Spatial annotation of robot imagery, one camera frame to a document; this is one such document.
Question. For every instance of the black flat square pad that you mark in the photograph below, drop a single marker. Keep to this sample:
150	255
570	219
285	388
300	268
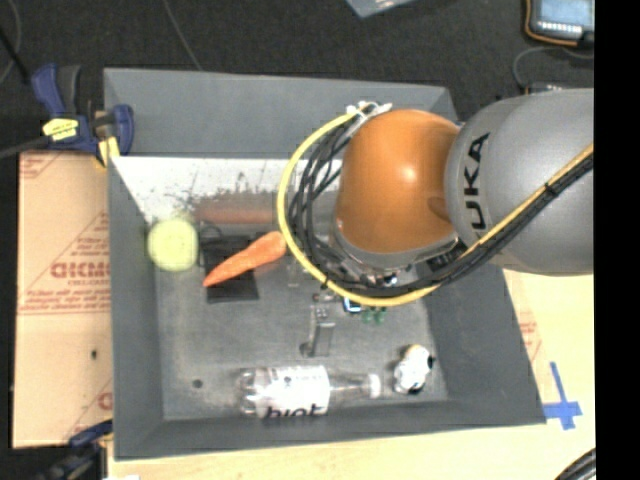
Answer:
232	290

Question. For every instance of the grey metal bin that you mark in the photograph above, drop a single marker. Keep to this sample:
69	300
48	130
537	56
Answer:
280	328

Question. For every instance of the white and black toy animal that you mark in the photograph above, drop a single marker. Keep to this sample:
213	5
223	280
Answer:
412	370

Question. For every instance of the brown cardboard board, red print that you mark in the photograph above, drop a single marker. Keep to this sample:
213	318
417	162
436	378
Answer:
60	318

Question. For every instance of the orange toy carrot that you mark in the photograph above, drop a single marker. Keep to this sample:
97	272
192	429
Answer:
250	260

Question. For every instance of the yellow-green tennis ball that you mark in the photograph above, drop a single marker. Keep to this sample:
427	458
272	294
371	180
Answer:
172	244

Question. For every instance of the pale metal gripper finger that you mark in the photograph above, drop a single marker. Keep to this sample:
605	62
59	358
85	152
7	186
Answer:
296	275
324	335

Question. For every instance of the clear plastic bottle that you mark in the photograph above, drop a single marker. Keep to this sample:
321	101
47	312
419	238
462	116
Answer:
295	393

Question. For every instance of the black cylinder on white bracket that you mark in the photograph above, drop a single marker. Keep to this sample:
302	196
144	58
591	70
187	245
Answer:
387	280

